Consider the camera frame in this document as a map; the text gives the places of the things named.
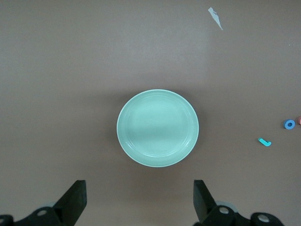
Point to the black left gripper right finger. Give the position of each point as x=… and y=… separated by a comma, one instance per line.
x=202, y=202

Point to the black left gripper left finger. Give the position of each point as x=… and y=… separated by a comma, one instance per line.
x=75, y=200

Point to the teal letter j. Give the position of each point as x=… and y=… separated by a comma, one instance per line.
x=263, y=141

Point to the blue letter o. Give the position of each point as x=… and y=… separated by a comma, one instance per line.
x=285, y=124

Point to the pink-red letter b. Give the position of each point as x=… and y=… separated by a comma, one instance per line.
x=299, y=120

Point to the pale green plate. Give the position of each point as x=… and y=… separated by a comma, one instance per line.
x=157, y=128

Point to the brown table cover sheet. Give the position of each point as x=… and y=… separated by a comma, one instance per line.
x=70, y=70

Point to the white tape scrap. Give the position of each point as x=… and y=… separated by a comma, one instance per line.
x=215, y=17

